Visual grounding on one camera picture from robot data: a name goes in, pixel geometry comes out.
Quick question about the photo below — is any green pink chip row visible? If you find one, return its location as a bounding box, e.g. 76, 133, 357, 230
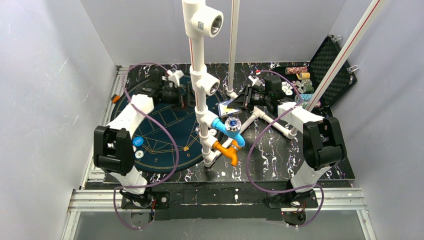
301, 100, 322, 110

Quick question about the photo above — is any green chip stack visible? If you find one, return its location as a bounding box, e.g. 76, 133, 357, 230
301, 79, 315, 94

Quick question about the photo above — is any grey white poker chip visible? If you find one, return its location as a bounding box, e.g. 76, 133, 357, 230
134, 150, 144, 159

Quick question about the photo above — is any black chip case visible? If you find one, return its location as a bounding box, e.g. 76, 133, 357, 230
271, 34, 358, 108

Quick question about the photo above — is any purple cable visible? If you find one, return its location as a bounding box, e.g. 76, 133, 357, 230
112, 62, 180, 231
245, 70, 325, 228

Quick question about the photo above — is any orange pipe valve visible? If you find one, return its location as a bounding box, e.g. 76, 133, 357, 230
212, 140, 241, 167

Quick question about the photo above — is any blue button chip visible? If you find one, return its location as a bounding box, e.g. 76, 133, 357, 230
132, 136, 144, 147

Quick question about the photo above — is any red chip row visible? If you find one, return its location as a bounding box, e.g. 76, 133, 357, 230
284, 66, 308, 75

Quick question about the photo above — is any loose white chips pile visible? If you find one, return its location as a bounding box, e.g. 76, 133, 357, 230
281, 81, 304, 96

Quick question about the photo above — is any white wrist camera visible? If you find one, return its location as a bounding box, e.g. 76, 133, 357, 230
166, 70, 185, 88
248, 75, 262, 87

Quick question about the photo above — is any white PVC pipe frame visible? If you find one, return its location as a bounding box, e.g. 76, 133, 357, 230
182, 0, 385, 167

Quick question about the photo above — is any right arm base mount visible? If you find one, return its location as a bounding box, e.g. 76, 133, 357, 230
263, 190, 320, 227

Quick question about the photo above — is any round blue poker mat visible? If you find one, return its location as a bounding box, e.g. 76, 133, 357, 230
110, 73, 227, 174

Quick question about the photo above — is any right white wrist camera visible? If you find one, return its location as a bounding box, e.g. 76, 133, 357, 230
248, 75, 262, 87

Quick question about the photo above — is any aluminium frame rail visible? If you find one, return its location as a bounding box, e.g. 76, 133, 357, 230
61, 65, 379, 240

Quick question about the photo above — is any blue pipe valve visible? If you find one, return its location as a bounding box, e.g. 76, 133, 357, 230
211, 117, 246, 147

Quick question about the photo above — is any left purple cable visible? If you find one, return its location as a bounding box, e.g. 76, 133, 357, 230
112, 62, 180, 231

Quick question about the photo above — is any light blue chip row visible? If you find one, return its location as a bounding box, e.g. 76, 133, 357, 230
294, 93, 313, 102

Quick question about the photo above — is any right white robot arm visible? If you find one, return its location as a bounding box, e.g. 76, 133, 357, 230
228, 74, 347, 196

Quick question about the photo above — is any orange black clamp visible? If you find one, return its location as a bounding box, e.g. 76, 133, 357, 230
110, 94, 121, 104

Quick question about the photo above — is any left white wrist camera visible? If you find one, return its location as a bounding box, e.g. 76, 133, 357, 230
166, 70, 185, 88

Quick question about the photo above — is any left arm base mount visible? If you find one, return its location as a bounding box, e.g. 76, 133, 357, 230
119, 189, 170, 210

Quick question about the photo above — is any yellow chip stack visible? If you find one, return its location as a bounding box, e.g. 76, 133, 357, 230
298, 72, 311, 80

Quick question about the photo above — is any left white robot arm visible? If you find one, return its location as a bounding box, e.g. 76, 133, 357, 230
93, 70, 192, 196

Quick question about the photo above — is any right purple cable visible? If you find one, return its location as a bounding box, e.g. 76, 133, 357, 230
245, 70, 325, 228

